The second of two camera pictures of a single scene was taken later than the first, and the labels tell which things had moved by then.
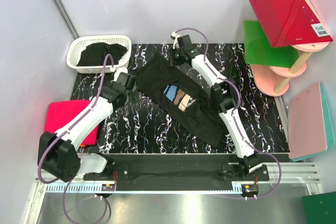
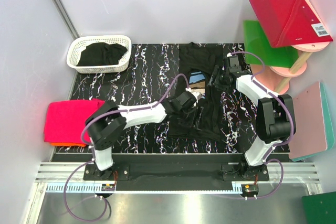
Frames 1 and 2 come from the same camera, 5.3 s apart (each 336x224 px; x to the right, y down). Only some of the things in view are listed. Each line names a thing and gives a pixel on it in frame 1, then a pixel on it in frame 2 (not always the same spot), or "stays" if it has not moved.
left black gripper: (130, 82) -> (196, 118)
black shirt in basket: (95, 54) stays
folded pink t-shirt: (57, 113) stays
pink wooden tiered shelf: (274, 81) stays
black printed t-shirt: (168, 83) -> (197, 64)
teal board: (328, 127) stays
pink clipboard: (306, 127) stays
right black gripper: (175, 56) -> (216, 77)
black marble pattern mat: (138, 124) stays
